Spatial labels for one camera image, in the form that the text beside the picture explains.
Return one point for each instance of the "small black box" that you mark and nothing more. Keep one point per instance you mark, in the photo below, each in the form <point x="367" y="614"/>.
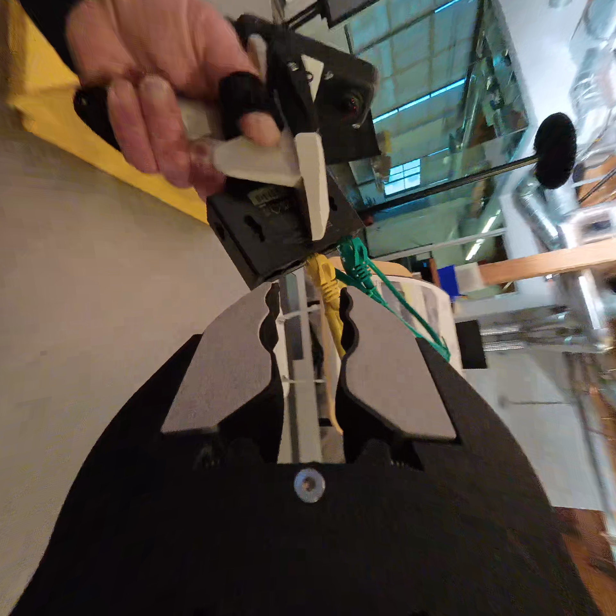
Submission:
<point x="470" y="344"/>

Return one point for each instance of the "blue box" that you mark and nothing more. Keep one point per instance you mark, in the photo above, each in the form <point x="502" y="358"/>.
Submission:
<point x="447" y="279"/>

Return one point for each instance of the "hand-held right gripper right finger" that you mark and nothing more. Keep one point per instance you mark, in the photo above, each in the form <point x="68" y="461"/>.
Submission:
<point x="390" y="380"/>

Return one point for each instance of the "yellow table mat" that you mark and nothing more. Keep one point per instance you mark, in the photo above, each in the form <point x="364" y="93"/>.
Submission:
<point x="43" y="106"/>

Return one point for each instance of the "person's left hand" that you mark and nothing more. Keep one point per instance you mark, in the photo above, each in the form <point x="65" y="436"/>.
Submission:
<point x="159" y="48"/>

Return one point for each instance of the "wooden beam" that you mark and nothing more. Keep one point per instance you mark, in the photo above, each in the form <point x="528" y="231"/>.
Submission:
<point x="553" y="260"/>

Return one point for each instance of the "black network switch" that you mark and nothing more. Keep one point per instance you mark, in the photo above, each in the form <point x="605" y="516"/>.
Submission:
<point x="260" y="240"/>

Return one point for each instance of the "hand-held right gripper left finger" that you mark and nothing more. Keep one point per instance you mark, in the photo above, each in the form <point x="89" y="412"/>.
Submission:
<point x="226" y="370"/>

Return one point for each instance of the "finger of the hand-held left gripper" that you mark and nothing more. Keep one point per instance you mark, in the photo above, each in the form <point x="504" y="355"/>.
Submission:
<point x="313" y="183"/>

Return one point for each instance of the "black round-top pole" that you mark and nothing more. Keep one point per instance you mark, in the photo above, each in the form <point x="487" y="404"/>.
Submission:
<point x="556" y="149"/>

